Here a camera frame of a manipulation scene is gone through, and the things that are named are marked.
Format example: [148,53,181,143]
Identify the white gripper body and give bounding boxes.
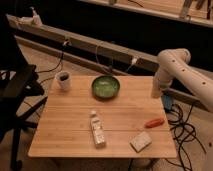
[151,77,169,98]

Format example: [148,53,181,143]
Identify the green bowl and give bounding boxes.
[91,75,120,99]

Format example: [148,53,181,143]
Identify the black office chair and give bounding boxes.
[0,12,47,171]

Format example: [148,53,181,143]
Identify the black floor cables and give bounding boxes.
[164,99,208,171]

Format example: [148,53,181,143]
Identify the wooden table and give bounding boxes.
[28,76,177,158]

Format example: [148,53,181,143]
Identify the black cable left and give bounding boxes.
[35,39,71,84]

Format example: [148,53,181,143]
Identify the white spray bottle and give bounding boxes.
[31,7,42,27]

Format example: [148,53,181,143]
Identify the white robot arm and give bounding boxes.
[151,48,213,113]

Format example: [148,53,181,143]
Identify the clear plastic bottle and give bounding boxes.
[90,110,106,148]

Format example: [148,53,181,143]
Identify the white mug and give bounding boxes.
[56,71,71,91]

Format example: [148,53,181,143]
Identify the blue box on floor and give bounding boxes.
[162,95,173,111]

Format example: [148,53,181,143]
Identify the orange carrot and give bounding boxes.
[144,118,165,128]

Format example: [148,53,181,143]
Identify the white sponge block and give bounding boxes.
[130,132,152,153]

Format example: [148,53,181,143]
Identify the white wall plug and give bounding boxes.
[131,57,139,66]

